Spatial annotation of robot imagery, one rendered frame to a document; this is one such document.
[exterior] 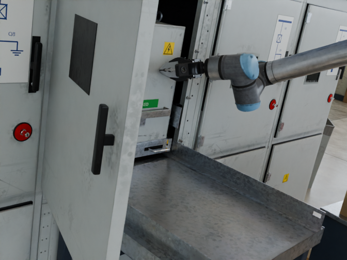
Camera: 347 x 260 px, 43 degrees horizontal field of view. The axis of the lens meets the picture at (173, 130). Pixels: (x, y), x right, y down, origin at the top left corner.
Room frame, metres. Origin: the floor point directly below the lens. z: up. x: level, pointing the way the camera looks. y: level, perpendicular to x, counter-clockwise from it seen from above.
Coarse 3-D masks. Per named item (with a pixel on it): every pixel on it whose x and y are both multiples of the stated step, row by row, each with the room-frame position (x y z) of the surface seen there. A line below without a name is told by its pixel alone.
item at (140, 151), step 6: (168, 138) 1.77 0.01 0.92; (138, 144) 1.64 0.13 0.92; (144, 144) 1.66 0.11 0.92; (150, 144) 1.69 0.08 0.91; (156, 144) 1.72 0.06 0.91; (162, 144) 1.74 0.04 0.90; (168, 144) 1.77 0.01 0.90; (138, 150) 1.64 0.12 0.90; (144, 150) 1.67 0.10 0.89; (156, 150) 1.72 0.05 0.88; (168, 150) 1.77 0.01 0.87; (138, 156) 1.65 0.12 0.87
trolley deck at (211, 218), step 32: (160, 192) 1.40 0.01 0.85; (192, 192) 1.44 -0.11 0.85; (224, 192) 1.49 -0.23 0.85; (160, 224) 1.18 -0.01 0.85; (192, 224) 1.21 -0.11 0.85; (224, 224) 1.25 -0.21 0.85; (256, 224) 1.28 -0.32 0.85; (288, 224) 1.32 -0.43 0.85; (160, 256) 1.01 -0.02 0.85; (224, 256) 1.06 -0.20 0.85; (256, 256) 1.09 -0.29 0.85; (288, 256) 1.17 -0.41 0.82
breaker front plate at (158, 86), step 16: (160, 32) 1.67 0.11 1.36; (176, 32) 1.74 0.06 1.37; (160, 48) 1.68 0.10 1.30; (176, 48) 1.75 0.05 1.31; (160, 64) 1.69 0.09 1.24; (160, 80) 1.70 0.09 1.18; (144, 96) 1.65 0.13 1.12; (160, 96) 1.71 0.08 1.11; (144, 128) 1.67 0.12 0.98; (160, 128) 1.74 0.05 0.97
